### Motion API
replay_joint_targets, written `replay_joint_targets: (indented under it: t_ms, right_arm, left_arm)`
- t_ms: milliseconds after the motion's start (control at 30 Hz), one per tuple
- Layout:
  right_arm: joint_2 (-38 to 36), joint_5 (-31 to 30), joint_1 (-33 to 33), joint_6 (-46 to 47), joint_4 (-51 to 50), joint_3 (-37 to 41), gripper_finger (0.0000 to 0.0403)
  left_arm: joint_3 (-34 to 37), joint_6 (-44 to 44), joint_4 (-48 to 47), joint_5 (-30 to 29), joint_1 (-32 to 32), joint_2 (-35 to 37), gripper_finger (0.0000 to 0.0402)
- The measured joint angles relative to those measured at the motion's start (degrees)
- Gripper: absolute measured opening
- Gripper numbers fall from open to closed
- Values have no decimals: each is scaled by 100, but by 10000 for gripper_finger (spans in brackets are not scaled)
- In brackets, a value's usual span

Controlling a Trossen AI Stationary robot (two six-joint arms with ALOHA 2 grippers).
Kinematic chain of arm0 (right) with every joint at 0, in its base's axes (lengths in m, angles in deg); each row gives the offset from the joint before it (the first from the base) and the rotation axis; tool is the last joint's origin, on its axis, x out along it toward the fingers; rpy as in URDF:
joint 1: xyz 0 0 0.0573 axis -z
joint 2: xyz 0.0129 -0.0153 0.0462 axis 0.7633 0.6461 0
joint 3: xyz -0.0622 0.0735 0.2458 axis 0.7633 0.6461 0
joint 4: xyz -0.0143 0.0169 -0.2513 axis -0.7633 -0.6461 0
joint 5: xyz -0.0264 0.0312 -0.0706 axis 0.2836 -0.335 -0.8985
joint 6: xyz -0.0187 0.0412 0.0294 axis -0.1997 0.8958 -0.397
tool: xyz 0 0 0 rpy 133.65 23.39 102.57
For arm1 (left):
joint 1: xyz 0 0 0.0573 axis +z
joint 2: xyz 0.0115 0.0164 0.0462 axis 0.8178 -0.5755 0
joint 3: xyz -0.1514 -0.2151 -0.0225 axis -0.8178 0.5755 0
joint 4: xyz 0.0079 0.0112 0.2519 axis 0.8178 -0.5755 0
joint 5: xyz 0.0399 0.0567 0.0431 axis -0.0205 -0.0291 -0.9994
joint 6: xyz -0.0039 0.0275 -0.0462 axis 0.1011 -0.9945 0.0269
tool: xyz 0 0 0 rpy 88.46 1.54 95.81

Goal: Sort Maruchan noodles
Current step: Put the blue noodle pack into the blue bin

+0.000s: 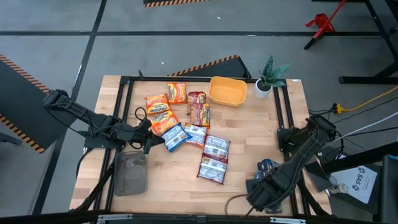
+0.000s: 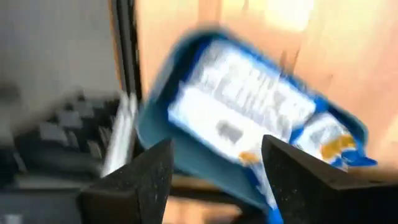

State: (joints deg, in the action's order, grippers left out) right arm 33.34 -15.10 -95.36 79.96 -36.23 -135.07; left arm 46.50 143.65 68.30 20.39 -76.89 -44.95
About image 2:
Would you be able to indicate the silver aluminium bracket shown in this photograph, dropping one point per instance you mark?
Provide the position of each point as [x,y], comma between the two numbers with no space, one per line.
[119,137]

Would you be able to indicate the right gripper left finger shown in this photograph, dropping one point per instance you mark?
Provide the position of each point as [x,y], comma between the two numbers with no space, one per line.
[140,186]

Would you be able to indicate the black keyboard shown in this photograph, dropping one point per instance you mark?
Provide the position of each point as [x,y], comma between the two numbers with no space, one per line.
[62,140]

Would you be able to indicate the blue Maruchan ramen pack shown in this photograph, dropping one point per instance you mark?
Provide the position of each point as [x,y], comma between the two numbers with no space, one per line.
[236,93]
[329,137]

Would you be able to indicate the blue snack bag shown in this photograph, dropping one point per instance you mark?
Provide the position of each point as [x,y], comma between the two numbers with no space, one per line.
[186,161]

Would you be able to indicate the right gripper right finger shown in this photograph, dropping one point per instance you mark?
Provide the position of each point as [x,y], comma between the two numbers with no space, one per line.
[311,193]

